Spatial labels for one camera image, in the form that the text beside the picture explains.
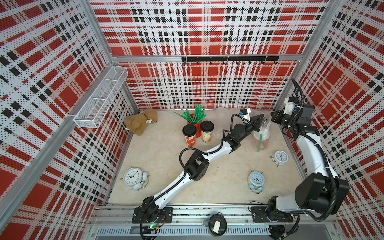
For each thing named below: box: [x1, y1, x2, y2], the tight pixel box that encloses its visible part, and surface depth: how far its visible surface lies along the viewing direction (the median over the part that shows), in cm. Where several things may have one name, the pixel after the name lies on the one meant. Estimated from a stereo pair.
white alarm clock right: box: [269, 150, 289, 167], surface depth 93 cm
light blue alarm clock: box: [247, 169, 265, 194], surface depth 82 cm
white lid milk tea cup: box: [253, 128, 271, 152], surface depth 84 cm
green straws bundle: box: [174, 104, 208, 125], surface depth 98 cm
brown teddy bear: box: [125, 109, 158, 136], surface depth 107 cm
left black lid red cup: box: [182, 124, 198, 148], surface depth 90 cm
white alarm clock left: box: [121, 165, 149, 191], surface depth 84 cm
